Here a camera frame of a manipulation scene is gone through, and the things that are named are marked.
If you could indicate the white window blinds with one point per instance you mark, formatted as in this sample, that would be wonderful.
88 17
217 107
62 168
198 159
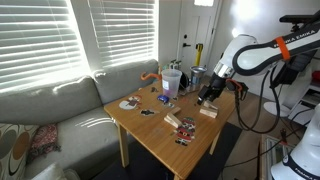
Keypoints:
40 40
123 30

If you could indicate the black stereo camera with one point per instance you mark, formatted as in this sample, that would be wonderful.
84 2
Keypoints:
296 18

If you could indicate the black equipment box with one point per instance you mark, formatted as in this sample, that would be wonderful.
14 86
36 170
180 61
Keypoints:
296 68

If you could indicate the translucent plastic cup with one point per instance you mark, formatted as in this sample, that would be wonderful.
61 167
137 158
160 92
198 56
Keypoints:
171 83

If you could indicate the white door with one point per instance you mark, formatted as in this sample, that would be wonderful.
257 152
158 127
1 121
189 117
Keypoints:
196 30

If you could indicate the red item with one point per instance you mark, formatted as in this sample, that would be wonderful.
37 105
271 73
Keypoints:
316 76

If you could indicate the grey fabric sofa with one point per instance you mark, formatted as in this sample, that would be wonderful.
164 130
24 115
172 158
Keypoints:
66 100

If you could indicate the pale wooden block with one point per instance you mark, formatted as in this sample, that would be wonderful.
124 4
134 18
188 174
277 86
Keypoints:
211 106
175 110
207 114
171 120

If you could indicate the circle patterned pillow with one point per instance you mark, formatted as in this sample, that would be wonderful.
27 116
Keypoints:
15 150

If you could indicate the dark blue rug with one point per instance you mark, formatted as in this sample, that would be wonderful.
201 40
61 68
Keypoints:
223 150

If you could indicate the white framed panel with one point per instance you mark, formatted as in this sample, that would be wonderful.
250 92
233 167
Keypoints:
271 156

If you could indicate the red patterned cloth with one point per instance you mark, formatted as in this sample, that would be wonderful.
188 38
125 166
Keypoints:
45 140

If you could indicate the blue toy car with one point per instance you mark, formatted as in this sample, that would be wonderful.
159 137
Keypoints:
163 98

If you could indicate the white cushion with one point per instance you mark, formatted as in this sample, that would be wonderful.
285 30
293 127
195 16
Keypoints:
53 172

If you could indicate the black ninja sticker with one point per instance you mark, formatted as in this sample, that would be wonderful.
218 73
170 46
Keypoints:
147 112

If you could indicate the light wooden table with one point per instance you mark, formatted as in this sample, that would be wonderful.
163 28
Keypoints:
156 140

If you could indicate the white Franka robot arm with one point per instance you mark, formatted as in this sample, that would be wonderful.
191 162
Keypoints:
253 56

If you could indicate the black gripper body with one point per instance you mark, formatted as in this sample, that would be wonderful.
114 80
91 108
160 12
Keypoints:
215 86

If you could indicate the grey steel tumbler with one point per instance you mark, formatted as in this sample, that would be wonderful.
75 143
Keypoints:
198 75

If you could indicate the black round object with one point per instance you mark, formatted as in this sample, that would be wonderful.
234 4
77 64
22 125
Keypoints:
185 81

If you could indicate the white round base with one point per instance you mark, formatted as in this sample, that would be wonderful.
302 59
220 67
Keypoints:
275 109

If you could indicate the yellow black post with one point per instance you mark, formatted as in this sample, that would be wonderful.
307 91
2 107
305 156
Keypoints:
199 53

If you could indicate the orange octopus plush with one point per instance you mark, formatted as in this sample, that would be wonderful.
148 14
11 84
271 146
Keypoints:
148 76

